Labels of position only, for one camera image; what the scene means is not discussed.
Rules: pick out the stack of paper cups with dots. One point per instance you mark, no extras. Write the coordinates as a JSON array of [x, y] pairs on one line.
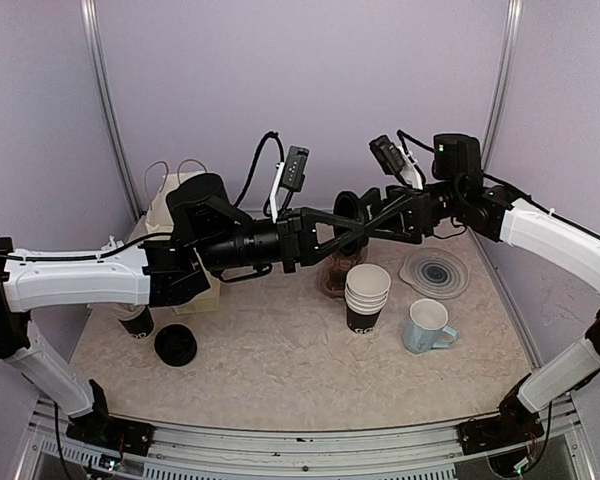
[[366, 293]]

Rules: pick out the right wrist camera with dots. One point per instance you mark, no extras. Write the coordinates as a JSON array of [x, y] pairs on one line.
[[398, 162]]

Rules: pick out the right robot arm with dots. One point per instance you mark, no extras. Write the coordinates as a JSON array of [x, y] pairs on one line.
[[503, 213]]

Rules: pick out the black cup holding straws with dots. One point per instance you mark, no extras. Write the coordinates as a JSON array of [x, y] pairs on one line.
[[136, 320]]

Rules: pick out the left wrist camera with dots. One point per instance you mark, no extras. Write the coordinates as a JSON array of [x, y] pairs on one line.
[[288, 181]]

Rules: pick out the black plastic cup lid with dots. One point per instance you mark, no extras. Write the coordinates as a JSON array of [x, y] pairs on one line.
[[347, 204]]

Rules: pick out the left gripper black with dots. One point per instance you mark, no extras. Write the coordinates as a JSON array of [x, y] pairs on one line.
[[299, 236]]

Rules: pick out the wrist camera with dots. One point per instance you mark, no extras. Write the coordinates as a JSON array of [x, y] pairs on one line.
[[288, 181], [398, 162]]

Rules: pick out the stack of black lids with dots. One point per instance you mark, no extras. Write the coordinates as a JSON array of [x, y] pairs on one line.
[[175, 345]]

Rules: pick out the bundle of white straws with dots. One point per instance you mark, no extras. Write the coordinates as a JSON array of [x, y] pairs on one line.
[[112, 244]]

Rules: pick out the light blue ceramic mug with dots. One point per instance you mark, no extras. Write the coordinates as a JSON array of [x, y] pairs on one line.
[[427, 327]]

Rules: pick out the right aluminium corner post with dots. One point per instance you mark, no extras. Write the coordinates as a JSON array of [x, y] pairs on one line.
[[505, 67]]

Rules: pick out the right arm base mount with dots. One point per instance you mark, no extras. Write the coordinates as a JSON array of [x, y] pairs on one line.
[[512, 424]]

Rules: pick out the brown pulp cup carrier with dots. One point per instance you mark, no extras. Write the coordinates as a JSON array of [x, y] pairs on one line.
[[332, 277]]

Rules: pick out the beige paper bag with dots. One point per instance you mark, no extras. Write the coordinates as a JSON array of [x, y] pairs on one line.
[[166, 212]]

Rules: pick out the grey swirl silicone lid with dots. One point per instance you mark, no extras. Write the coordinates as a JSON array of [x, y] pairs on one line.
[[435, 273]]

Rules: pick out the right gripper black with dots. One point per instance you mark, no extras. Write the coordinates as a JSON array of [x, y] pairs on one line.
[[415, 210]]

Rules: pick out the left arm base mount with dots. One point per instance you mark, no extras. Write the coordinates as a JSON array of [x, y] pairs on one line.
[[110, 435]]

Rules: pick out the left aluminium corner post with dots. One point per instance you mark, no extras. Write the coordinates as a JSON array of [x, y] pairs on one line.
[[97, 55]]

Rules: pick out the aluminium corner post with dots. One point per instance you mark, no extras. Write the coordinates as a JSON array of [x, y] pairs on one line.
[[505, 67], [97, 55]]

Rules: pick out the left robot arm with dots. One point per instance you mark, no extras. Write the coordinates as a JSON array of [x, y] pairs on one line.
[[210, 235]]

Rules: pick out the aluminium front rail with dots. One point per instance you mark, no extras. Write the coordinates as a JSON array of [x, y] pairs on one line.
[[427, 451]]

